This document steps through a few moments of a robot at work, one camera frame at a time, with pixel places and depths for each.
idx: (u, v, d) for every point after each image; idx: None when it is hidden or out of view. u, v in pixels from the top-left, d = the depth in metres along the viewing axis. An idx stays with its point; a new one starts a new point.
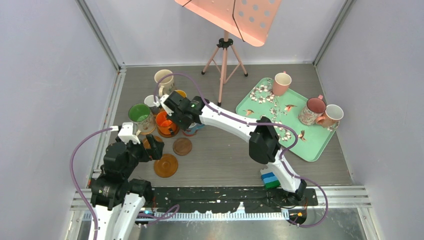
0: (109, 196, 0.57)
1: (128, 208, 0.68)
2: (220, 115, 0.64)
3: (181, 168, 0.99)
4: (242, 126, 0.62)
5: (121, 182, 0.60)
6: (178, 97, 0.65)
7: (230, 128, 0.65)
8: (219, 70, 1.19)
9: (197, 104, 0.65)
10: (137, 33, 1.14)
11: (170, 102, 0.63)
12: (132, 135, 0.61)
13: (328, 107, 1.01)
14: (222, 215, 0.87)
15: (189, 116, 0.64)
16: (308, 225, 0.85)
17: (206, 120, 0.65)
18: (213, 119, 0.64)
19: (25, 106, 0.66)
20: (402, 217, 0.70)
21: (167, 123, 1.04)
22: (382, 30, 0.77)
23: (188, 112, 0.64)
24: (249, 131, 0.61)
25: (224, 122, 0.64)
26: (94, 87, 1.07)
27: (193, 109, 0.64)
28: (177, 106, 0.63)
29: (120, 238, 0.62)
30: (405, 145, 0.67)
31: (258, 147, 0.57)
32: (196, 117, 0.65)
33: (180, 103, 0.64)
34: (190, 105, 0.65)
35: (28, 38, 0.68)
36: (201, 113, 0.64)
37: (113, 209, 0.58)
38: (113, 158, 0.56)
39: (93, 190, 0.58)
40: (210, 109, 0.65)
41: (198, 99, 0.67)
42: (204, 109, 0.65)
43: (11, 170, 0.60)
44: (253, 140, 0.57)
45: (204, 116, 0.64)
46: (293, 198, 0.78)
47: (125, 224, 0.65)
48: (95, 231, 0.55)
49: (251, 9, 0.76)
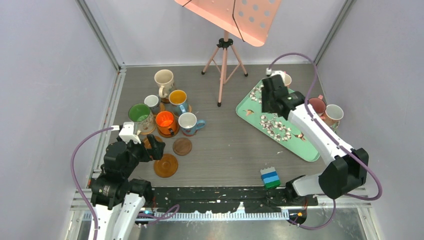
0: (109, 195, 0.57)
1: (128, 208, 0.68)
2: (313, 121, 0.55)
3: (181, 168, 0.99)
4: (330, 143, 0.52)
5: (121, 182, 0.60)
6: (280, 82, 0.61)
7: (317, 142, 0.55)
8: (219, 70, 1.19)
9: (295, 98, 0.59)
10: (138, 33, 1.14)
11: (268, 83, 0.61)
12: (132, 135, 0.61)
13: (328, 107, 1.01)
14: (222, 215, 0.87)
15: (279, 106, 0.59)
16: (315, 227, 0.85)
17: (296, 119, 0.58)
18: (304, 122, 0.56)
19: (26, 105, 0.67)
20: (402, 217, 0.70)
21: (166, 124, 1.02)
22: (382, 30, 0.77)
23: (280, 101, 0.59)
24: (335, 153, 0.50)
25: (314, 130, 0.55)
26: (94, 87, 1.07)
27: (287, 101, 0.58)
28: (273, 90, 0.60)
29: (120, 237, 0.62)
30: (405, 145, 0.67)
31: (336, 175, 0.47)
32: (285, 111, 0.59)
33: (277, 89, 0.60)
34: (286, 96, 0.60)
35: (29, 38, 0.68)
36: (293, 108, 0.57)
37: (113, 208, 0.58)
38: (113, 158, 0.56)
39: (93, 190, 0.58)
40: (307, 110, 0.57)
41: (299, 95, 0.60)
42: (299, 107, 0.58)
43: (11, 170, 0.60)
44: (335, 164, 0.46)
45: (295, 113, 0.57)
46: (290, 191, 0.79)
47: (125, 223, 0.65)
48: (95, 231, 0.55)
49: (251, 9, 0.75)
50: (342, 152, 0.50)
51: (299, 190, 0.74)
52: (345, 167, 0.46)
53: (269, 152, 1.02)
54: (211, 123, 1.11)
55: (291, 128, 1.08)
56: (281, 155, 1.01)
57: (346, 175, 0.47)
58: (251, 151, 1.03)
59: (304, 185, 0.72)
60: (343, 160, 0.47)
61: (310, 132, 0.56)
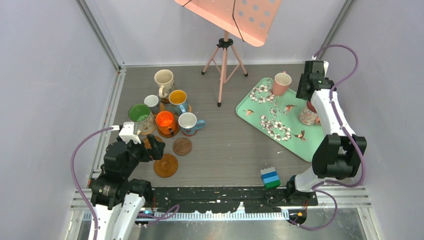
0: (109, 195, 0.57)
1: (128, 208, 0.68)
2: (330, 103, 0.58)
3: (181, 168, 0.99)
4: (335, 122, 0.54)
5: (121, 182, 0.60)
6: (319, 67, 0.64)
7: (325, 121, 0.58)
8: (219, 70, 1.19)
9: (325, 83, 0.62)
10: (137, 33, 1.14)
11: (309, 65, 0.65)
12: (133, 135, 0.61)
13: None
14: (222, 215, 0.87)
15: (307, 86, 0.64)
16: (314, 228, 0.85)
17: (316, 99, 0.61)
18: (322, 101, 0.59)
19: (26, 105, 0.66)
20: (402, 217, 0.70)
21: (166, 124, 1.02)
22: (382, 30, 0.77)
23: (311, 81, 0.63)
24: (335, 131, 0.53)
25: (326, 110, 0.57)
26: (94, 87, 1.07)
27: (317, 85, 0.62)
28: (310, 72, 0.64)
29: (120, 238, 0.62)
30: (406, 145, 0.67)
31: (326, 149, 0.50)
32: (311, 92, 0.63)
33: (314, 73, 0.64)
34: (317, 79, 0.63)
35: (29, 39, 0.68)
36: (319, 90, 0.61)
37: (113, 208, 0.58)
38: (113, 158, 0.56)
39: (93, 190, 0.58)
40: (329, 93, 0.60)
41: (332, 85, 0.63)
42: (325, 90, 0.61)
43: (11, 170, 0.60)
44: (329, 138, 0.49)
45: (318, 93, 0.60)
46: (291, 185, 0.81)
47: (125, 223, 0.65)
48: (95, 230, 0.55)
49: (251, 9, 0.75)
50: (342, 133, 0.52)
51: (298, 184, 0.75)
52: (337, 146, 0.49)
53: (269, 152, 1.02)
54: (211, 123, 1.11)
55: (291, 128, 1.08)
56: (281, 155, 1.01)
57: (335, 152, 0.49)
58: (251, 152, 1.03)
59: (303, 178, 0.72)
60: (339, 139, 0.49)
61: (323, 112, 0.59)
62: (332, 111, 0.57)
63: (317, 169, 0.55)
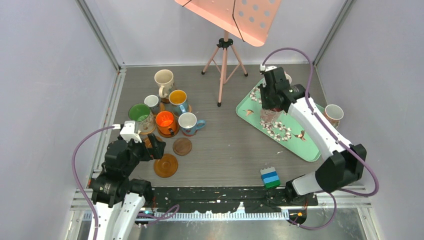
0: (110, 193, 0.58)
1: (128, 208, 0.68)
2: (313, 115, 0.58)
3: (181, 168, 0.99)
4: (328, 139, 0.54)
5: (121, 180, 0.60)
6: (281, 75, 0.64)
7: (316, 136, 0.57)
8: (219, 70, 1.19)
9: (295, 91, 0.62)
10: (137, 33, 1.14)
11: (271, 76, 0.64)
12: (133, 134, 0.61)
13: (329, 107, 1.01)
14: (222, 215, 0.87)
15: (280, 98, 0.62)
16: (313, 227, 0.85)
17: (295, 111, 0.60)
18: (304, 115, 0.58)
19: (26, 105, 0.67)
20: (402, 217, 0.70)
21: (166, 124, 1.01)
22: (382, 30, 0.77)
23: (282, 93, 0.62)
24: (333, 148, 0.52)
25: (314, 124, 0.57)
26: (94, 87, 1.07)
27: (288, 94, 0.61)
28: (275, 83, 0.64)
29: (120, 237, 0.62)
30: (406, 144, 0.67)
31: (333, 170, 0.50)
32: (286, 103, 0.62)
33: (279, 82, 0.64)
34: (288, 89, 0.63)
35: (28, 38, 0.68)
36: (294, 101, 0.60)
37: (113, 206, 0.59)
38: (113, 156, 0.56)
39: (94, 187, 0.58)
40: (307, 103, 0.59)
41: (300, 88, 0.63)
42: (299, 100, 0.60)
43: (11, 170, 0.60)
44: (333, 159, 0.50)
45: (296, 106, 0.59)
46: (291, 190, 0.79)
47: (125, 223, 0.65)
48: (95, 228, 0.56)
49: (251, 9, 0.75)
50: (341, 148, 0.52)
51: (299, 188, 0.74)
52: (342, 164, 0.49)
53: (269, 152, 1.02)
54: (211, 123, 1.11)
55: (291, 128, 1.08)
56: (281, 155, 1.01)
57: (342, 170, 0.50)
58: (251, 151, 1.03)
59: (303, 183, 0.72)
60: (341, 156, 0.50)
61: (311, 127, 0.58)
62: (321, 125, 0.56)
63: (328, 187, 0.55)
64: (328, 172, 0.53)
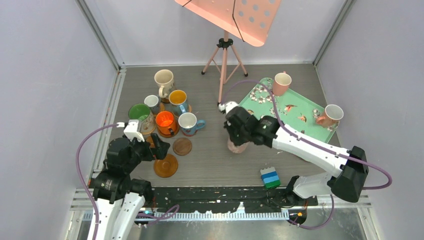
0: (111, 189, 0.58)
1: (127, 207, 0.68)
2: (300, 140, 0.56)
3: (181, 168, 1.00)
4: (328, 157, 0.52)
5: (123, 177, 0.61)
6: (245, 113, 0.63)
7: (314, 158, 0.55)
8: (219, 70, 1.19)
9: (269, 126, 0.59)
10: (137, 33, 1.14)
11: (236, 119, 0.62)
12: (136, 133, 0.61)
13: (328, 107, 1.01)
14: (222, 215, 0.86)
15: (259, 138, 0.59)
16: (313, 226, 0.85)
17: (281, 145, 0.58)
18: (292, 144, 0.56)
19: (26, 105, 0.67)
20: (402, 217, 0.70)
21: (166, 124, 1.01)
22: (382, 30, 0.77)
23: (258, 133, 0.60)
24: (339, 163, 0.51)
25: (306, 149, 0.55)
26: (94, 87, 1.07)
27: (264, 131, 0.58)
28: (244, 124, 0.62)
29: (120, 236, 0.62)
30: (406, 144, 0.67)
31: (350, 186, 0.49)
32: (267, 140, 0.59)
33: (247, 121, 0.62)
34: (261, 125, 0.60)
35: (29, 38, 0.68)
36: (275, 136, 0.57)
37: (114, 203, 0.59)
38: (115, 153, 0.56)
39: (95, 184, 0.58)
40: (287, 132, 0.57)
41: (270, 118, 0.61)
42: (278, 132, 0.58)
43: (11, 170, 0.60)
44: (346, 175, 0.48)
45: (279, 140, 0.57)
46: (292, 197, 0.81)
47: (124, 222, 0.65)
48: (96, 224, 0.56)
49: (251, 9, 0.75)
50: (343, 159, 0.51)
51: (301, 194, 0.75)
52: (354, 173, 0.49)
53: (269, 152, 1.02)
54: (211, 123, 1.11)
55: None
56: (281, 155, 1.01)
57: (357, 179, 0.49)
58: (251, 151, 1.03)
59: (307, 190, 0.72)
60: (350, 168, 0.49)
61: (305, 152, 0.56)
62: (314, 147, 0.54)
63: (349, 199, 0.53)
64: (343, 191, 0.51)
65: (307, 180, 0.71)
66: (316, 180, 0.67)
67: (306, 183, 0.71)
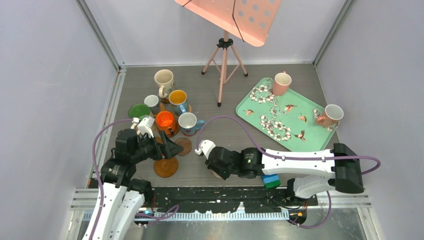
0: (118, 175, 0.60)
1: (127, 204, 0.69)
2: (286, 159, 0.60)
3: (181, 168, 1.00)
4: (317, 165, 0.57)
5: (129, 165, 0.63)
6: (227, 153, 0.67)
7: (306, 170, 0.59)
8: (219, 70, 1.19)
9: (254, 159, 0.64)
10: (137, 33, 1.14)
11: (222, 161, 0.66)
12: (145, 126, 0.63)
13: (328, 107, 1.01)
14: (222, 215, 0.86)
15: (250, 173, 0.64)
16: (312, 226, 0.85)
17: (271, 170, 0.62)
18: (280, 167, 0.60)
19: (26, 105, 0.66)
20: (402, 217, 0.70)
21: (166, 124, 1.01)
22: (382, 30, 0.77)
23: (247, 169, 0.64)
24: (328, 166, 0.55)
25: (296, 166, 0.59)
26: (94, 87, 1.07)
27: (251, 166, 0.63)
28: (231, 163, 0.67)
29: (118, 231, 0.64)
30: (406, 144, 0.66)
31: (350, 183, 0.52)
32: (258, 171, 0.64)
33: (232, 159, 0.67)
34: (246, 160, 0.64)
35: (29, 38, 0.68)
36: (263, 166, 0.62)
37: (120, 187, 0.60)
38: (124, 141, 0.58)
39: (103, 170, 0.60)
40: (271, 157, 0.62)
41: (251, 149, 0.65)
42: (263, 161, 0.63)
43: (11, 170, 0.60)
44: (341, 176, 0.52)
45: (267, 167, 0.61)
46: (295, 201, 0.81)
47: (123, 217, 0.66)
48: (99, 207, 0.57)
49: (251, 9, 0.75)
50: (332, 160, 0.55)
51: (303, 194, 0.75)
52: (346, 170, 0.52)
53: None
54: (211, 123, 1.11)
55: (291, 128, 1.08)
56: None
57: (352, 173, 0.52)
58: None
59: (307, 190, 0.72)
60: (341, 167, 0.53)
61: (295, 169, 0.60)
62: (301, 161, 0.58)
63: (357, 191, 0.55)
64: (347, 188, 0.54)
65: (306, 181, 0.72)
66: (315, 181, 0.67)
67: (306, 184, 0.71)
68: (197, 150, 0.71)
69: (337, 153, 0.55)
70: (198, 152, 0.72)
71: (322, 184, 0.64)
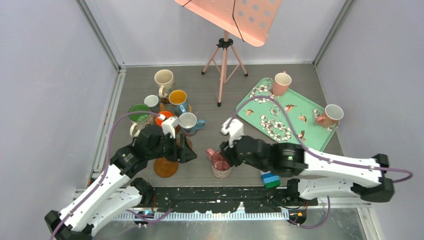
0: (128, 163, 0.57)
1: (123, 196, 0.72)
2: (332, 163, 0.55)
3: (182, 168, 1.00)
4: (364, 173, 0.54)
5: (142, 159, 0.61)
6: (264, 145, 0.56)
7: (347, 176, 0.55)
8: (219, 70, 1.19)
9: (294, 156, 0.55)
10: (137, 33, 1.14)
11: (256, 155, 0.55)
12: (170, 125, 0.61)
13: (329, 107, 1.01)
14: (222, 215, 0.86)
15: (287, 170, 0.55)
16: (312, 226, 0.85)
17: (311, 171, 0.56)
18: (325, 170, 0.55)
19: (25, 106, 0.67)
20: (402, 218, 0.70)
21: None
22: (382, 30, 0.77)
23: (284, 167, 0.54)
24: (375, 177, 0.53)
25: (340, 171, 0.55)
26: (94, 87, 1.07)
27: (291, 164, 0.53)
28: (266, 158, 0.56)
29: (102, 216, 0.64)
30: (406, 145, 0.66)
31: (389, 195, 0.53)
32: (295, 171, 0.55)
33: (268, 153, 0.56)
34: (285, 156, 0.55)
35: (28, 38, 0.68)
36: (306, 166, 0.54)
37: (123, 176, 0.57)
38: (146, 135, 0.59)
39: (117, 153, 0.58)
40: (316, 158, 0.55)
41: (292, 146, 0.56)
42: (307, 160, 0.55)
43: (11, 170, 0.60)
44: (387, 187, 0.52)
45: (311, 168, 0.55)
46: (295, 201, 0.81)
47: (113, 207, 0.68)
48: (97, 185, 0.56)
49: (251, 9, 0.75)
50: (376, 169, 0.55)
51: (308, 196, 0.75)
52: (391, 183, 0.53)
53: None
54: (211, 123, 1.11)
55: (291, 128, 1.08)
56: None
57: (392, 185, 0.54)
58: None
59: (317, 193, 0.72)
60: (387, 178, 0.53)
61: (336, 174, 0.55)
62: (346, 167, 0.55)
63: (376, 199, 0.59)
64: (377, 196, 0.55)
65: (318, 184, 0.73)
66: (331, 186, 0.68)
67: (318, 188, 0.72)
68: (223, 129, 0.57)
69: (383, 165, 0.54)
70: (221, 131, 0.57)
71: (342, 190, 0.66)
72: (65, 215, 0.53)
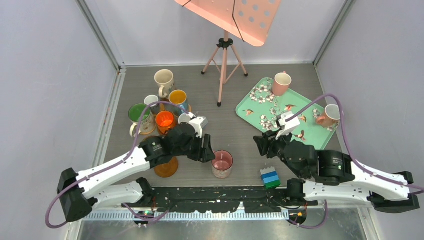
0: (155, 153, 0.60)
1: (127, 187, 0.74)
2: (374, 177, 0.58)
3: (182, 168, 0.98)
4: (398, 188, 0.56)
5: (167, 153, 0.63)
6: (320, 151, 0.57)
7: (381, 189, 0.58)
8: (219, 70, 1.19)
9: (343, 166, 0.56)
10: (137, 33, 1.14)
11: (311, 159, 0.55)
12: (198, 125, 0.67)
13: (329, 107, 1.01)
14: (222, 215, 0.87)
15: (334, 178, 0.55)
16: (312, 226, 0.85)
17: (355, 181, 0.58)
18: (368, 182, 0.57)
19: (25, 106, 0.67)
20: (402, 218, 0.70)
21: (166, 124, 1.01)
22: (382, 30, 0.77)
23: (334, 174, 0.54)
24: (405, 193, 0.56)
25: (379, 185, 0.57)
26: (94, 87, 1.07)
27: (339, 173, 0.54)
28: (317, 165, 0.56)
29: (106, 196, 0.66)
30: (406, 145, 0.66)
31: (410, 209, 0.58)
32: (339, 180, 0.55)
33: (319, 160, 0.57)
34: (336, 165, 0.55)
35: (28, 38, 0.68)
36: (353, 177, 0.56)
37: (147, 163, 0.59)
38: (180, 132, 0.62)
39: (147, 141, 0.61)
40: (361, 170, 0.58)
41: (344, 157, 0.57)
42: (354, 171, 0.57)
43: (11, 170, 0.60)
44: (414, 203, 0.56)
45: (357, 178, 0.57)
46: (295, 201, 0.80)
47: (115, 194, 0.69)
48: (121, 161, 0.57)
49: (251, 9, 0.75)
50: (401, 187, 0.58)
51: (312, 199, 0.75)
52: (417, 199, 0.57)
53: None
54: (211, 123, 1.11)
55: None
56: None
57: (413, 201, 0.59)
58: (251, 151, 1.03)
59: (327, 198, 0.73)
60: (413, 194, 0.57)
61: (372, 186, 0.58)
62: (383, 181, 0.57)
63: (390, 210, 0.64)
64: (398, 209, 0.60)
65: (329, 188, 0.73)
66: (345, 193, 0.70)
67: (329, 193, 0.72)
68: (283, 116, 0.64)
69: (409, 182, 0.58)
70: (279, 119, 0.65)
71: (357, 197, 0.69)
72: (81, 177, 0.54)
